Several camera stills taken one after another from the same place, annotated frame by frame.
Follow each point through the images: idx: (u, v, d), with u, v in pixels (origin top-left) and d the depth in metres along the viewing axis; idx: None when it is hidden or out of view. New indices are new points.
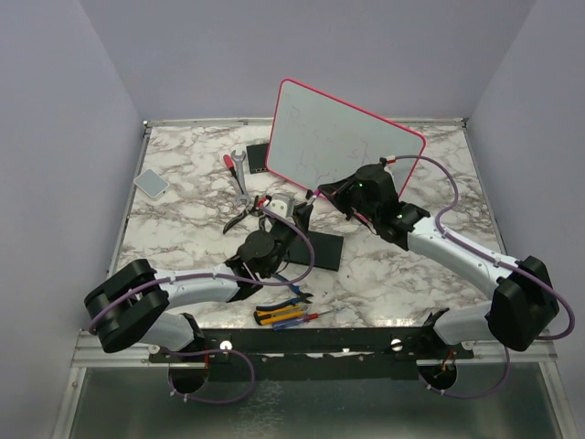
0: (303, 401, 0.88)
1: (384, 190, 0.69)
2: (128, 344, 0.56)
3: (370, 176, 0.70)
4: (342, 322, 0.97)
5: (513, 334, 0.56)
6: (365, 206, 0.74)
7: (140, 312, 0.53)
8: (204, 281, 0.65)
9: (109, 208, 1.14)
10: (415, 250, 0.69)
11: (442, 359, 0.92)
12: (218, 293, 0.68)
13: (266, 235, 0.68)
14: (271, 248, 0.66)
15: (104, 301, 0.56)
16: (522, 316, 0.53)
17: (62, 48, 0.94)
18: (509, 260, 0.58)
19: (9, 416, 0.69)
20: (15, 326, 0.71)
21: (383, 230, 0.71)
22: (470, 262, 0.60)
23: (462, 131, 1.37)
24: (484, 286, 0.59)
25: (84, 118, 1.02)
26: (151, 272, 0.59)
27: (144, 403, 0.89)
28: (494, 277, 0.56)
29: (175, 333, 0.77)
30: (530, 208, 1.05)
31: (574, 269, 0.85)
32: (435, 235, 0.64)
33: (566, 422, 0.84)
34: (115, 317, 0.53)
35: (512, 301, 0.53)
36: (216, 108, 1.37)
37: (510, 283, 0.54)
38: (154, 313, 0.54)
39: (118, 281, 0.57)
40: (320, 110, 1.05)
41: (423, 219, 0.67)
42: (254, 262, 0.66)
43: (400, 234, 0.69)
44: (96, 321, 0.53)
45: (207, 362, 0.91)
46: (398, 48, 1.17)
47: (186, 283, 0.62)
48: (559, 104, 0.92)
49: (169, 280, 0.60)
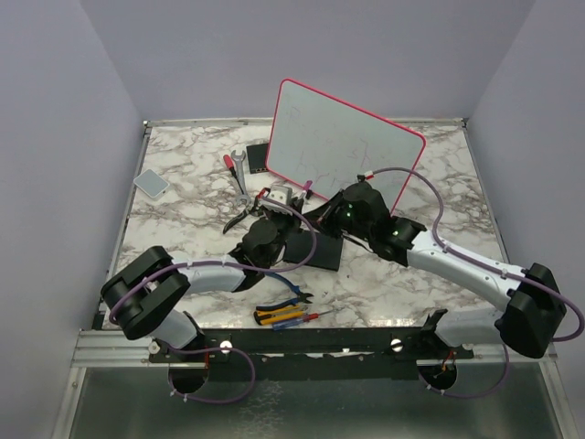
0: (303, 401, 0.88)
1: (376, 208, 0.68)
2: (145, 332, 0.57)
3: (357, 196, 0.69)
4: (342, 322, 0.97)
5: (528, 345, 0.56)
6: (357, 226, 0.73)
7: (162, 296, 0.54)
8: (217, 268, 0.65)
9: (109, 208, 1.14)
10: (417, 267, 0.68)
11: (442, 359, 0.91)
12: (228, 282, 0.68)
13: (269, 223, 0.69)
14: (274, 235, 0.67)
15: (122, 290, 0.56)
16: (536, 327, 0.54)
17: (63, 48, 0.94)
18: (515, 270, 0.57)
19: (9, 415, 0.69)
20: (15, 326, 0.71)
21: (381, 250, 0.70)
22: (477, 276, 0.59)
23: (462, 131, 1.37)
24: (495, 300, 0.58)
25: (84, 117, 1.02)
26: (166, 258, 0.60)
27: (144, 403, 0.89)
28: (505, 290, 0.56)
29: (177, 329, 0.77)
30: (530, 207, 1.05)
31: (575, 269, 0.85)
32: (437, 250, 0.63)
33: (567, 422, 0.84)
34: (135, 305, 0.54)
35: (526, 314, 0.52)
36: (216, 107, 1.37)
37: (521, 295, 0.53)
38: (175, 296, 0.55)
39: (135, 268, 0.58)
40: (320, 111, 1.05)
41: (420, 234, 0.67)
42: (258, 251, 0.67)
43: (399, 252, 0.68)
44: (115, 309, 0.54)
45: (206, 362, 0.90)
46: (398, 48, 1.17)
47: (200, 270, 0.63)
48: (559, 104, 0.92)
49: (186, 264, 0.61)
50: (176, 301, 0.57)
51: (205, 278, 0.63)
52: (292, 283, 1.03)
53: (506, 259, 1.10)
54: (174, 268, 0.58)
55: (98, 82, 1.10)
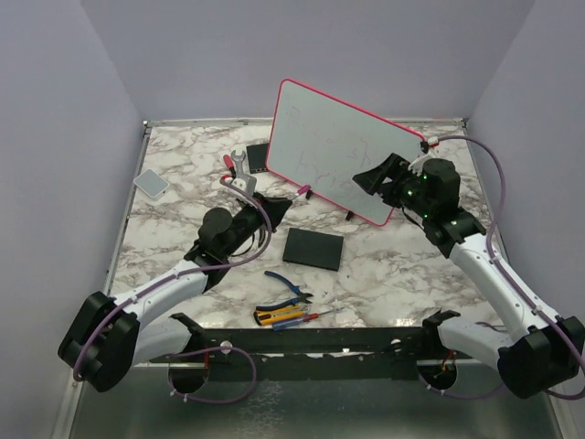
0: (303, 401, 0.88)
1: (448, 191, 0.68)
2: (119, 373, 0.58)
3: (437, 171, 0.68)
4: (342, 322, 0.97)
5: (518, 379, 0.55)
6: (420, 200, 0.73)
7: (114, 345, 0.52)
8: (171, 284, 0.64)
9: (109, 208, 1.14)
10: (458, 262, 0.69)
11: (442, 359, 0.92)
12: (187, 290, 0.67)
13: (222, 210, 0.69)
14: (229, 221, 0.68)
15: (78, 345, 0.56)
16: (537, 369, 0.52)
17: (62, 48, 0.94)
18: (548, 313, 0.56)
19: (9, 416, 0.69)
20: (15, 327, 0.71)
21: (430, 230, 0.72)
22: (508, 299, 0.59)
23: (462, 131, 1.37)
24: (513, 326, 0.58)
25: (84, 117, 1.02)
26: (111, 301, 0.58)
27: (143, 403, 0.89)
28: (526, 324, 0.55)
29: (163, 339, 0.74)
30: (530, 207, 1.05)
31: (575, 269, 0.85)
32: (483, 257, 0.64)
33: (567, 422, 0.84)
34: (96, 356, 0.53)
35: (535, 354, 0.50)
36: (216, 107, 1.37)
37: (539, 335, 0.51)
38: (129, 338, 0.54)
39: (81, 323, 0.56)
40: (320, 111, 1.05)
41: (476, 234, 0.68)
42: (218, 240, 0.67)
43: (446, 240, 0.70)
44: (78, 367, 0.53)
45: (207, 362, 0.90)
46: (398, 48, 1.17)
47: (152, 297, 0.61)
48: (558, 105, 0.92)
49: (132, 301, 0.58)
50: (134, 339, 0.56)
51: (160, 300, 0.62)
52: (292, 284, 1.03)
53: (506, 259, 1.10)
54: (120, 309, 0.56)
55: (97, 82, 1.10)
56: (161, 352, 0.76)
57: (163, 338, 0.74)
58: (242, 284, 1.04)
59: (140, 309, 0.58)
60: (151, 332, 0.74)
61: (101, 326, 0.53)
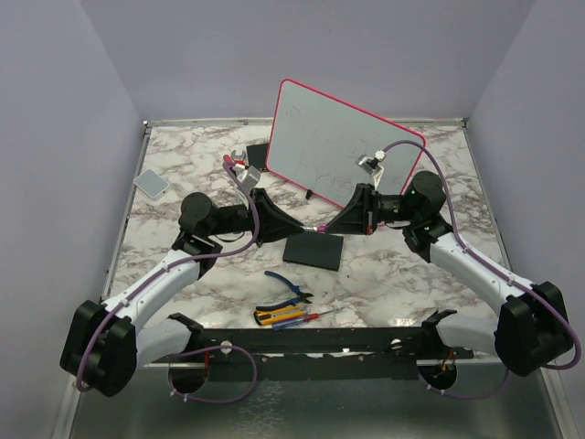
0: (302, 402, 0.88)
1: (432, 209, 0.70)
2: (124, 378, 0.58)
3: (425, 189, 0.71)
4: (342, 322, 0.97)
5: (519, 357, 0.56)
6: (404, 208, 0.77)
7: (115, 347, 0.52)
8: (162, 278, 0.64)
9: (109, 208, 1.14)
10: (436, 261, 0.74)
11: (442, 359, 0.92)
12: (179, 281, 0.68)
13: (200, 198, 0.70)
14: (208, 206, 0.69)
15: (77, 355, 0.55)
16: (526, 337, 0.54)
17: (62, 48, 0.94)
18: (524, 282, 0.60)
19: (9, 416, 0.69)
20: (15, 326, 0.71)
21: (409, 238, 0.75)
22: (485, 279, 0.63)
23: (461, 131, 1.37)
24: (495, 305, 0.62)
25: (83, 117, 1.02)
26: (102, 307, 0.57)
27: (143, 403, 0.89)
28: (505, 295, 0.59)
29: (163, 339, 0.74)
30: (529, 208, 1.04)
31: (574, 269, 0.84)
32: (456, 249, 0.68)
33: (567, 422, 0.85)
34: (98, 362, 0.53)
35: (516, 318, 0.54)
36: (216, 107, 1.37)
37: (516, 300, 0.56)
38: (127, 341, 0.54)
39: (76, 335, 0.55)
40: (321, 111, 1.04)
41: (448, 234, 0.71)
42: (201, 227, 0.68)
43: (425, 246, 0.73)
44: (81, 377, 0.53)
45: (206, 362, 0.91)
46: (397, 48, 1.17)
47: (143, 297, 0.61)
48: (558, 107, 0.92)
49: (123, 305, 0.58)
50: (132, 340, 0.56)
51: (153, 298, 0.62)
52: (292, 284, 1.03)
53: (506, 259, 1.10)
54: (113, 315, 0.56)
55: (97, 83, 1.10)
56: (164, 352, 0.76)
57: (166, 337, 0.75)
58: (242, 285, 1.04)
59: (132, 311, 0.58)
60: (152, 332, 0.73)
61: (98, 332, 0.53)
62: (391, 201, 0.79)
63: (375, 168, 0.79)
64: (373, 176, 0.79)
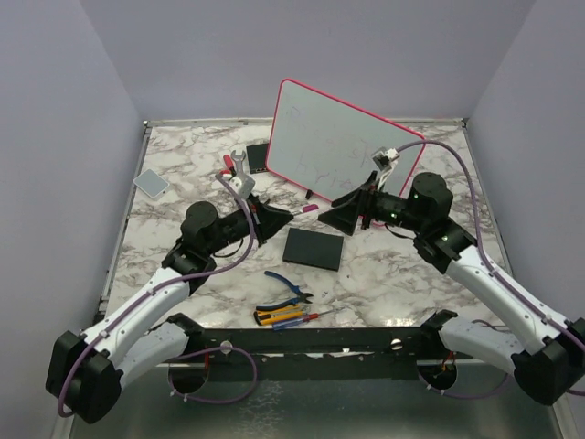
0: (302, 401, 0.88)
1: (441, 211, 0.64)
2: (109, 401, 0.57)
3: (430, 190, 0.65)
4: (342, 322, 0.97)
5: (542, 390, 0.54)
6: (407, 215, 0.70)
7: (93, 384, 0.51)
8: (145, 304, 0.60)
9: (109, 208, 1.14)
10: (452, 276, 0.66)
11: (442, 359, 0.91)
12: (168, 302, 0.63)
13: (206, 205, 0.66)
14: (214, 215, 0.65)
15: (59, 383, 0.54)
16: (558, 379, 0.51)
17: (62, 48, 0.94)
18: (558, 319, 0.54)
19: (9, 416, 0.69)
20: (15, 326, 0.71)
21: (421, 249, 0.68)
22: (516, 312, 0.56)
23: (462, 131, 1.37)
24: (525, 339, 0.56)
25: (83, 117, 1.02)
26: (81, 339, 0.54)
27: (144, 403, 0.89)
28: (540, 336, 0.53)
29: (158, 349, 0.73)
30: (530, 208, 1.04)
31: (574, 269, 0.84)
32: (483, 271, 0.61)
33: (567, 422, 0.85)
34: (78, 394, 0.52)
35: (554, 366, 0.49)
36: (215, 107, 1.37)
37: (555, 346, 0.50)
38: (106, 377, 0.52)
39: (57, 366, 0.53)
40: (321, 111, 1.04)
41: (469, 247, 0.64)
42: (201, 235, 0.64)
43: (441, 257, 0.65)
44: (63, 407, 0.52)
45: (207, 362, 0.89)
46: (397, 48, 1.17)
47: (124, 326, 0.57)
48: (558, 107, 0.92)
49: (102, 337, 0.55)
50: (113, 372, 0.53)
51: (137, 325, 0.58)
52: (292, 283, 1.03)
53: (506, 259, 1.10)
54: (90, 349, 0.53)
55: (97, 83, 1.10)
56: (160, 360, 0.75)
57: (162, 347, 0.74)
58: (242, 285, 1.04)
59: (111, 344, 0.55)
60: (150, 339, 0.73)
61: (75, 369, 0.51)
62: (393, 206, 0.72)
63: (385, 166, 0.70)
64: (381, 176, 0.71)
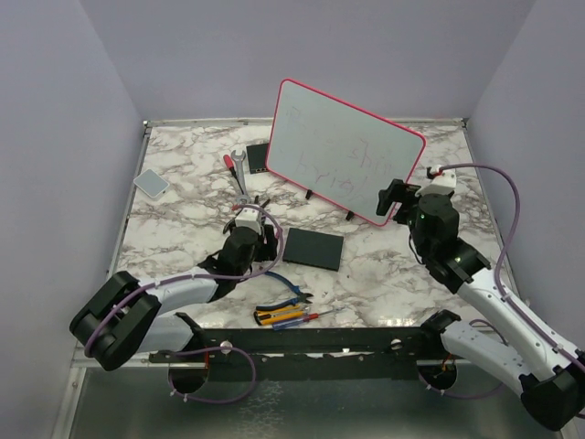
0: (303, 402, 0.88)
1: (448, 231, 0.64)
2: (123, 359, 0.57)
3: (436, 210, 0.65)
4: (342, 322, 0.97)
5: (548, 414, 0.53)
6: (418, 235, 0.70)
7: (137, 320, 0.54)
8: (186, 282, 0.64)
9: (109, 208, 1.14)
10: (463, 297, 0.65)
11: (442, 359, 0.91)
12: (196, 294, 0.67)
13: (249, 230, 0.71)
14: (254, 235, 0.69)
15: (96, 316, 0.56)
16: (567, 407, 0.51)
17: (63, 48, 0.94)
18: (569, 348, 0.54)
19: (10, 417, 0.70)
20: (15, 327, 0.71)
21: (435, 269, 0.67)
22: (527, 338, 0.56)
23: (461, 131, 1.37)
24: (534, 366, 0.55)
25: (83, 116, 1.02)
26: (134, 281, 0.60)
27: (143, 403, 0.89)
28: (550, 364, 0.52)
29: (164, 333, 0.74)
30: (529, 208, 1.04)
31: (574, 268, 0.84)
32: (494, 294, 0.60)
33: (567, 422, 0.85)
34: (111, 333, 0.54)
35: (564, 394, 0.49)
36: (215, 107, 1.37)
37: (565, 376, 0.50)
38: (148, 317, 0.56)
39: (102, 296, 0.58)
40: (321, 111, 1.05)
41: (483, 269, 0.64)
42: (240, 252, 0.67)
43: (454, 277, 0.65)
44: (91, 341, 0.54)
45: (206, 362, 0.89)
46: (397, 48, 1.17)
47: (172, 286, 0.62)
48: (558, 106, 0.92)
49: (154, 285, 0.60)
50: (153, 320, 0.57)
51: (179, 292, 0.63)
52: (292, 284, 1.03)
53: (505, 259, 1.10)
54: (143, 290, 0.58)
55: (97, 83, 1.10)
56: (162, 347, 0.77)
57: (164, 333, 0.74)
58: (242, 284, 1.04)
59: (161, 294, 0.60)
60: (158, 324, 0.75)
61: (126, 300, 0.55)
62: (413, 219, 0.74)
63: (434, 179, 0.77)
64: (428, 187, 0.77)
